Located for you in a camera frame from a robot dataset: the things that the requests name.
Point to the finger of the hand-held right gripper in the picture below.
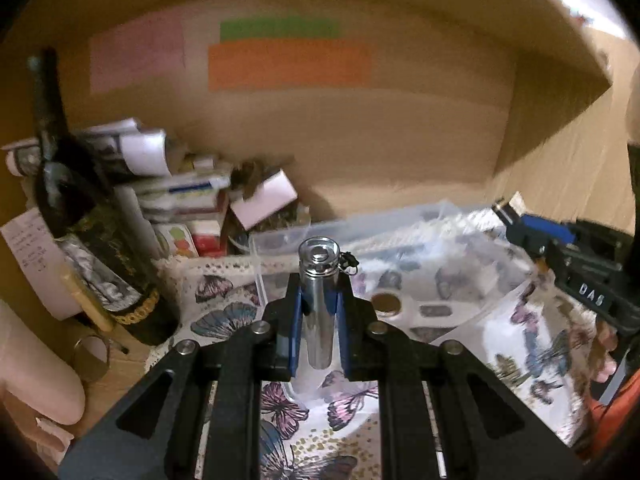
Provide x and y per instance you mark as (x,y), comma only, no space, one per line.
(542,232)

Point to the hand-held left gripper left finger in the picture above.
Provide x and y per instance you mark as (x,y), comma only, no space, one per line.
(296,325)

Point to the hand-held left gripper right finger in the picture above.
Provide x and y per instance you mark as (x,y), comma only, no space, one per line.
(344,332)

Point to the silver metal cylinder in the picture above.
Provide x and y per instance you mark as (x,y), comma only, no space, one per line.
(318,305)

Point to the person's right hand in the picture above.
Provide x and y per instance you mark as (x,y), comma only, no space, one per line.
(606,355)

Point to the brown round disc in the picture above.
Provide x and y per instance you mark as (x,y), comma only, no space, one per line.
(387,304)

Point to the butterfly printed cloth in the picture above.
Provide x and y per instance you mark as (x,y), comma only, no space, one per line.
(530,340)

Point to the clear plastic container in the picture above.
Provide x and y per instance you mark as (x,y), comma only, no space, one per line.
(400,240)

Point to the red and white box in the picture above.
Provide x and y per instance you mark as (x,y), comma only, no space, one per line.
(207,240)

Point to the pink open cardboard box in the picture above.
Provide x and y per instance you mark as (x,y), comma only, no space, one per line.
(265,195)

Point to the fruit sticker card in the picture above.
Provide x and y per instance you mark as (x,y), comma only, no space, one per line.
(177,242)

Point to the white and blue box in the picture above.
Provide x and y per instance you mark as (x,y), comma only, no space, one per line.
(192,187)

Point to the wooden stick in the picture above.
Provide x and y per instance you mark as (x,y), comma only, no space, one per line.
(87,302)

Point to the dark glass bottle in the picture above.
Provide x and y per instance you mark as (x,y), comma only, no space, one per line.
(95,240)

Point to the pile of curled papers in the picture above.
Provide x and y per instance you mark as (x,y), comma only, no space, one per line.
(135,147)

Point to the orange paper sheet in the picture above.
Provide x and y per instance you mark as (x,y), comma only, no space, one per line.
(290,66)

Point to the pale pink rounded object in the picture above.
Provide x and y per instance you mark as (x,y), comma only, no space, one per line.
(35,365)

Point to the handwritten paper note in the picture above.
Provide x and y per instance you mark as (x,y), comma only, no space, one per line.
(30,255)

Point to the green paper strip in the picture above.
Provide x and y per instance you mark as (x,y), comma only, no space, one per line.
(280,29)

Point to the pink paper sheet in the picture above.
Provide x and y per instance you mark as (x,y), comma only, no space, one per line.
(136,50)

